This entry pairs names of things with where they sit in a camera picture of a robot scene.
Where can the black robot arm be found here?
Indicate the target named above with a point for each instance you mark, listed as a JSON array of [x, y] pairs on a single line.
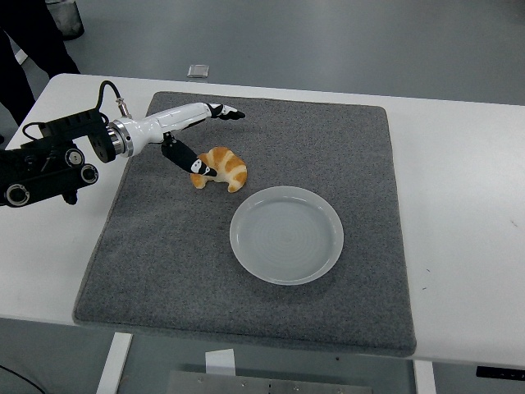
[[41, 164]]

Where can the person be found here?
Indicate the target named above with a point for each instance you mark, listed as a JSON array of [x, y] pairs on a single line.
[[49, 49]]

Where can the white table leg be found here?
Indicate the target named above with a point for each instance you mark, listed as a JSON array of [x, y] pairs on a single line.
[[112, 365], [424, 379]]

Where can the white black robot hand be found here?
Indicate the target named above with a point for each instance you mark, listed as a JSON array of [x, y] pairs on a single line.
[[164, 121]]

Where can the round grey plate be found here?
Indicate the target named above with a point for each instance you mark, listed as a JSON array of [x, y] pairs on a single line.
[[283, 246]]

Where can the orange white croissant bread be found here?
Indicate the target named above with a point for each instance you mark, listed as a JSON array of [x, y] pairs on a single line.
[[231, 164]]

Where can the square metal floor outlet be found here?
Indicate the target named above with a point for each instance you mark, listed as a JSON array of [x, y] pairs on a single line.
[[198, 70]]

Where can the grey mesh waste bin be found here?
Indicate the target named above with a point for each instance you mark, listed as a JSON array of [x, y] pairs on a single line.
[[65, 18]]

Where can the black table control panel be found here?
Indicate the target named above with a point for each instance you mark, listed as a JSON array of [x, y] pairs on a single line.
[[502, 372]]

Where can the grey square felt mat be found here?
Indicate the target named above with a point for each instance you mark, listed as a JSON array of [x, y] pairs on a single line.
[[184, 267]]

